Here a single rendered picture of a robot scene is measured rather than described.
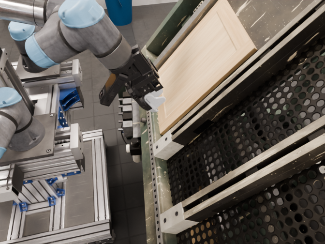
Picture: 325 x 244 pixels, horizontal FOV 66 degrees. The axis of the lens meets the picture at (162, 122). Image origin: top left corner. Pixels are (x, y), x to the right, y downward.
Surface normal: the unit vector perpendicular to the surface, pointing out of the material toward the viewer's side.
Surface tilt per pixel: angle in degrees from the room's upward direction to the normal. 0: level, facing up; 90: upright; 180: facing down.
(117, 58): 85
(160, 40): 90
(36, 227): 0
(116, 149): 0
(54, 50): 83
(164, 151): 90
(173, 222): 53
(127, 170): 0
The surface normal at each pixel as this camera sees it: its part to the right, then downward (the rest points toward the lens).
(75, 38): -0.11, 0.63
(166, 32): 0.11, 0.75
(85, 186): 0.00, -0.65
